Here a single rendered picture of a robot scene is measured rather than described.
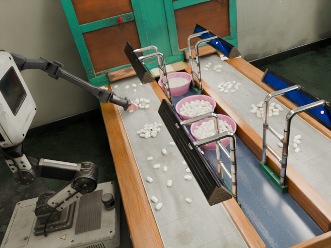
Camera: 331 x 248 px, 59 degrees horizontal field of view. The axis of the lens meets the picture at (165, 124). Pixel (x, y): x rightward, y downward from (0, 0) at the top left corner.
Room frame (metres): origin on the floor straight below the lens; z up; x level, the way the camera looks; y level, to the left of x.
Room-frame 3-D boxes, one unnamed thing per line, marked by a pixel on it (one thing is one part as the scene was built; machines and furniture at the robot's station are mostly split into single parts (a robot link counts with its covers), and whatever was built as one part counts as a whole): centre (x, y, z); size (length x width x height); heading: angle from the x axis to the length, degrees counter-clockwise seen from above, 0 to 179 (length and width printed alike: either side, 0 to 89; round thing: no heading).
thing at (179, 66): (2.30, -0.10, 0.77); 0.33 x 0.15 x 0.01; 100
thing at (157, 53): (1.88, 0.02, 0.90); 0.20 x 0.19 x 0.45; 10
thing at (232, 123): (1.38, -0.27, 0.72); 0.27 x 0.27 x 0.10
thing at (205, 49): (2.41, -0.43, 0.83); 0.30 x 0.06 x 0.07; 100
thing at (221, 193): (0.92, -0.07, 1.08); 0.62 x 0.08 x 0.07; 10
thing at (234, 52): (1.97, -0.45, 1.08); 0.62 x 0.08 x 0.07; 10
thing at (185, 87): (2.09, -0.14, 0.72); 0.27 x 0.27 x 0.10
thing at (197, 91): (1.95, -0.37, 0.90); 0.20 x 0.19 x 0.45; 10
